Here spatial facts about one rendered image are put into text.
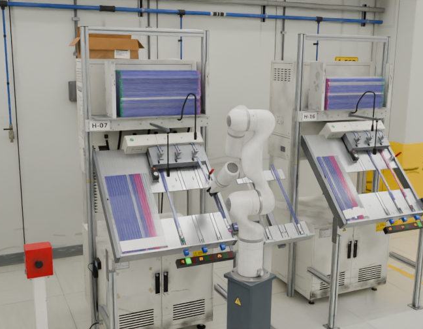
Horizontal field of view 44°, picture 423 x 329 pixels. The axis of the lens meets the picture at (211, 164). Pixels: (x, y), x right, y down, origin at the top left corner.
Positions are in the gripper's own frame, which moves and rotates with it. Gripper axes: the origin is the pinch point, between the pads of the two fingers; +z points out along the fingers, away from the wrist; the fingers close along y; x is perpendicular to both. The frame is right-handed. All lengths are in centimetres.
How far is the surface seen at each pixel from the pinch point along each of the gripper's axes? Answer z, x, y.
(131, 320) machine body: 65, 46, 49
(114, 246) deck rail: 6, 16, 61
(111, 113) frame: -2, -59, 44
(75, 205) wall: 176, -77, 42
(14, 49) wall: 94, -184, 74
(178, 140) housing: 10.7, -41.7, 4.6
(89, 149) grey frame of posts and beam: 17, -48, 58
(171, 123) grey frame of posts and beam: 6, -51, 8
